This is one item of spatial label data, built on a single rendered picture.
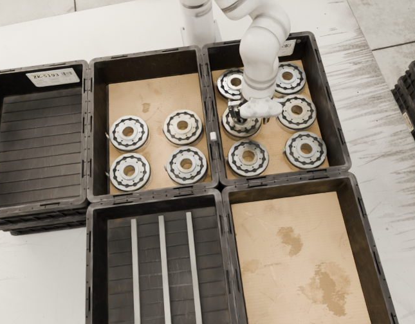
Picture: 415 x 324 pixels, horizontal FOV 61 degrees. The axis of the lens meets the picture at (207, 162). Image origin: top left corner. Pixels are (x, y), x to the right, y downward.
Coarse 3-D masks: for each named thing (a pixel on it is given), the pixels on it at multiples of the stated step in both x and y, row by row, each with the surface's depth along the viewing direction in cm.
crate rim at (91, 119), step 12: (168, 48) 94; (180, 48) 93; (192, 48) 93; (96, 60) 93; (108, 60) 93; (204, 72) 90; (204, 84) 89; (204, 96) 87; (204, 108) 86; (216, 168) 80; (216, 180) 79; (132, 192) 79; (144, 192) 79; (156, 192) 79; (168, 192) 79
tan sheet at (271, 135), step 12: (300, 60) 102; (216, 72) 102; (216, 96) 99; (264, 132) 94; (276, 132) 94; (228, 144) 93; (264, 144) 93; (276, 144) 93; (276, 156) 91; (228, 168) 91; (276, 168) 90; (288, 168) 90
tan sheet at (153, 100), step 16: (144, 80) 102; (160, 80) 102; (176, 80) 102; (192, 80) 101; (112, 96) 101; (128, 96) 100; (144, 96) 100; (160, 96) 100; (176, 96) 100; (192, 96) 99; (112, 112) 99; (128, 112) 98; (144, 112) 98; (160, 112) 98; (160, 128) 96; (112, 144) 95; (160, 144) 94; (112, 160) 93; (160, 160) 93; (208, 160) 92; (160, 176) 91; (208, 176) 90; (112, 192) 90
